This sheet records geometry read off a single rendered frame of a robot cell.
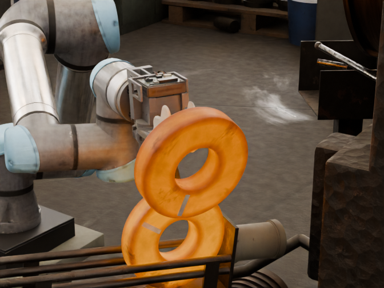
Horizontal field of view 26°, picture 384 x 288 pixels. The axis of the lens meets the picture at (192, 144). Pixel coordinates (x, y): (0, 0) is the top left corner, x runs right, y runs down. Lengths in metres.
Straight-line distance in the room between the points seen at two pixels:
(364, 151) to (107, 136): 0.44
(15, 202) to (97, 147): 0.67
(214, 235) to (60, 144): 0.29
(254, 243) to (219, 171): 0.18
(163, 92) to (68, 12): 0.53
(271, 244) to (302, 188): 1.78
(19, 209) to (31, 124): 0.66
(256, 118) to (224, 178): 2.59
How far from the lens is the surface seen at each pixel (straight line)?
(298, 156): 3.31
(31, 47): 1.53
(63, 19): 1.63
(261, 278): 1.44
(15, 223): 1.98
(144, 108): 1.16
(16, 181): 1.95
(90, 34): 1.64
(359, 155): 1.07
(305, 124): 3.64
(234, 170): 1.11
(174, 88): 1.14
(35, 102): 1.39
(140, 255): 1.17
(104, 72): 1.32
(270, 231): 1.26
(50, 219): 2.05
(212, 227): 1.22
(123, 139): 1.33
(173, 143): 1.03
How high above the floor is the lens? 1.28
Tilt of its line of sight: 22 degrees down
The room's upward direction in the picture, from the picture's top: straight up
